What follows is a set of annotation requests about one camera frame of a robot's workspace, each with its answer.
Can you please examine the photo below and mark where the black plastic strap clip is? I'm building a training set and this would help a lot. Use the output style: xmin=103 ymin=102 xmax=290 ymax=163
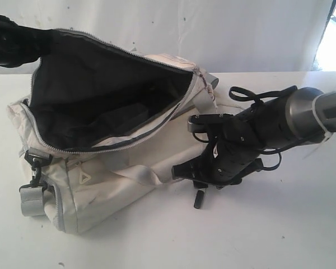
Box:
xmin=20 ymin=149 xmax=53 ymax=189

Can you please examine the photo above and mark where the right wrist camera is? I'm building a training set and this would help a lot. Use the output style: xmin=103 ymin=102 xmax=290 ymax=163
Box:
xmin=188 ymin=114 xmax=234 ymax=143

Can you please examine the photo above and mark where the white marker with black cap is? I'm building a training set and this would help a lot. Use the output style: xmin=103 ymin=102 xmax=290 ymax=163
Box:
xmin=193 ymin=189 xmax=206 ymax=210

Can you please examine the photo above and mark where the white fabric duffel bag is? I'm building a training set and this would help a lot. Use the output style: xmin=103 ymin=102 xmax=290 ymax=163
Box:
xmin=7 ymin=29 xmax=219 ymax=234

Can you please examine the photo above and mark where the grey webbing shoulder strap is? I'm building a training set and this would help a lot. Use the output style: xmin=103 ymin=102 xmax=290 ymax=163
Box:
xmin=18 ymin=183 xmax=47 ymax=218

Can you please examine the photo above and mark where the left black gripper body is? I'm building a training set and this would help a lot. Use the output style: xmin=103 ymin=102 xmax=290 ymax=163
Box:
xmin=0 ymin=15 xmax=23 ymax=68

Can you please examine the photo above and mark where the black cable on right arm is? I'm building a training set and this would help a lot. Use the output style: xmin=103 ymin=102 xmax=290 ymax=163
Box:
xmin=193 ymin=86 xmax=297 ymax=171

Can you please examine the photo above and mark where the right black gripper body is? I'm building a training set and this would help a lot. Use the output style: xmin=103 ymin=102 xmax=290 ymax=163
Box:
xmin=198 ymin=140 xmax=263 ymax=188

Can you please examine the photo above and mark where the right silver black robot arm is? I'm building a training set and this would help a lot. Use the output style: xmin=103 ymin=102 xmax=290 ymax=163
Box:
xmin=172 ymin=86 xmax=336 ymax=189

